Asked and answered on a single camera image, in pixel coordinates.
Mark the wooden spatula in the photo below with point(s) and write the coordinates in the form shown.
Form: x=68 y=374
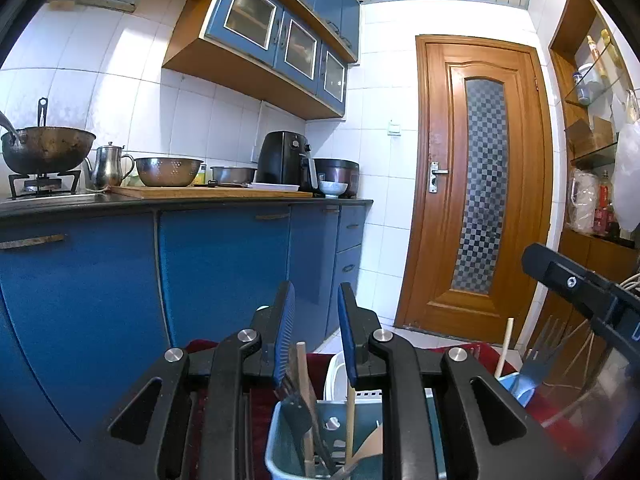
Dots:
x=370 y=445

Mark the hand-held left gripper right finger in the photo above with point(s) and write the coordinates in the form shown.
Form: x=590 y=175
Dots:
x=347 y=335

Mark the white light switch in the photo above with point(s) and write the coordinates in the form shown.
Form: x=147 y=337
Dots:
x=395 y=128

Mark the red floral blanket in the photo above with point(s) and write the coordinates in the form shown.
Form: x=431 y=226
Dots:
x=257 y=420

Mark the light blue utensil holder box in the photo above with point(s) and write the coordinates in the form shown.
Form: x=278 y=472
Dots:
x=290 y=457

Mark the wooden cutting board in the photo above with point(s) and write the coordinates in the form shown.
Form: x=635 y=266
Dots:
x=200 y=192

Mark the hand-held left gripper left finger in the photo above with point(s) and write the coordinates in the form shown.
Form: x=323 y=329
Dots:
x=284 y=335

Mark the yellow bottle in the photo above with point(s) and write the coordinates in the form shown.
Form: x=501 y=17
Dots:
x=611 y=50

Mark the large black wok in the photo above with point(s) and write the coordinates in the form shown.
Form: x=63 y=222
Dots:
x=45 y=150

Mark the wooden shelf unit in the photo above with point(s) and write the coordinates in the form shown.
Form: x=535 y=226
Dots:
x=570 y=20

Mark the blue base cabinet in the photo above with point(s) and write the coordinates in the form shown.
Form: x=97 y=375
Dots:
x=100 y=285

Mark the shallow steel basin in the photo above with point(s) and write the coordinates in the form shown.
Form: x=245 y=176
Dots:
x=232 y=175

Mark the white plastic bag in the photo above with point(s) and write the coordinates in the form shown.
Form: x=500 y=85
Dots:
x=627 y=170

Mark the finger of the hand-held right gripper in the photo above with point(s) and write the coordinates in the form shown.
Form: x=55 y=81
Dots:
x=575 y=285

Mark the steel colander bowl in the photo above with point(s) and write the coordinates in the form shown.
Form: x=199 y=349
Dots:
x=167 y=172

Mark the dark rice cooker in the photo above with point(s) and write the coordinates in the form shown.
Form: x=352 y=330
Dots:
x=340 y=170

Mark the wooden chopstick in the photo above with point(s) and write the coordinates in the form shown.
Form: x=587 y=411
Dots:
x=304 y=375
x=351 y=425
x=506 y=345

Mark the white plate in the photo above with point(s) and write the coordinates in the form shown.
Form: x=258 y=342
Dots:
x=275 y=186

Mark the wooden door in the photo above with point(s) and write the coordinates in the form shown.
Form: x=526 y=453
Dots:
x=440 y=110

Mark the red labelled bottle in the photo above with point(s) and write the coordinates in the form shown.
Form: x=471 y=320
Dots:
x=605 y=210

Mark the glass jar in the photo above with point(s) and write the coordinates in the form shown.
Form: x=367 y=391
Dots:
x=582 y=85

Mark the white bowl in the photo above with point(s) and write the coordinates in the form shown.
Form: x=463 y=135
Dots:
x=332 y=189

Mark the gas stove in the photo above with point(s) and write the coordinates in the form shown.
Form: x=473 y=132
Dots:
x=45 y=187

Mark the clear plastic bag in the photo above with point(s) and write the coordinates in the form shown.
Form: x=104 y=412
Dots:
x=582 y=200

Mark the black air fryer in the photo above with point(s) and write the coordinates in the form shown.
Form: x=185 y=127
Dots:
x=280 y=160

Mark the steel pitcher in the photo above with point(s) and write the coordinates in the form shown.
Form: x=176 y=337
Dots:
x=107 y=170

